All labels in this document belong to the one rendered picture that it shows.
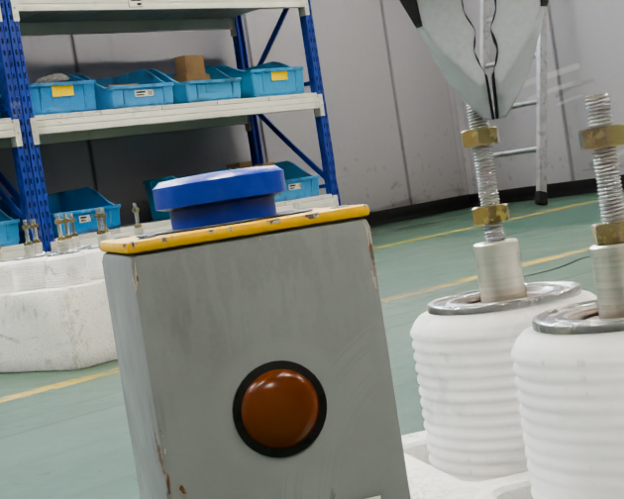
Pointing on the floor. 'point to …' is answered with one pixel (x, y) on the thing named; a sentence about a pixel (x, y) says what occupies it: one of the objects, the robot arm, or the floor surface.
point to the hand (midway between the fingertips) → (491, 92)
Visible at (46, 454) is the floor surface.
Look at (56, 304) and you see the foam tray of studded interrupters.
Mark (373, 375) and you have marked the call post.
